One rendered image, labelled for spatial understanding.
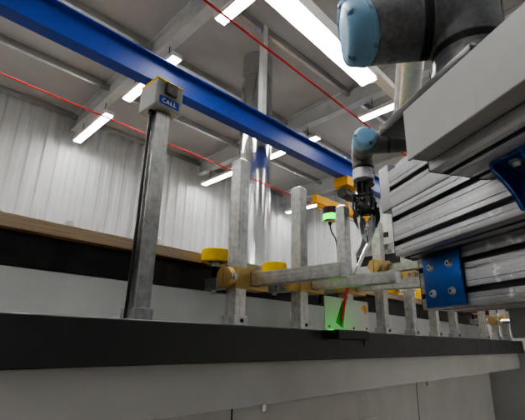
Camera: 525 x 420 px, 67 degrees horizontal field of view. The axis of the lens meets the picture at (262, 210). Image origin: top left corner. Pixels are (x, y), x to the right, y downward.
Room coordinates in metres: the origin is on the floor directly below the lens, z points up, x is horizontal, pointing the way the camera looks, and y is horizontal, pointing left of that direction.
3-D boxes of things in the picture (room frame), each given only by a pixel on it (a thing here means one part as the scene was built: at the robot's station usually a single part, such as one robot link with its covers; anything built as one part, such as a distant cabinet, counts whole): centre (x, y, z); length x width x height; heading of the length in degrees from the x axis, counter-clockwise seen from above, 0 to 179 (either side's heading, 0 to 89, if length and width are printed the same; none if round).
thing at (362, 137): (1.20, -0.35, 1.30); 0.11 x 0.11 x 0.08; 79
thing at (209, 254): (1.11, 0.13, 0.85); 0.08 x 0.08 x 0.11
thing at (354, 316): (1.31, -0.28, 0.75); 0.26 x 0.01 x 0.10; 137
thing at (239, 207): (0.99, 0.06, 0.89); 0.04 x 0.04 x 0.48; 47
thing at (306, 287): (1.18, -0.13, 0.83); 0.14 x 0.06 x 0.05; 137
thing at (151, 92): (0.80, 0.24, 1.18); 0.07 x 0.07 x 0.08; 47
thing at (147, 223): (0.80, 0.24, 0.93); 0.05 x 0.05 x 0.45; 47
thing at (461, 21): (0.56, -0.33, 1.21); 0.13 x 0.12 x 0.14; 79
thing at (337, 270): (0.97, -0.01, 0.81); 0.44 x 0.03 x 0.04; 47
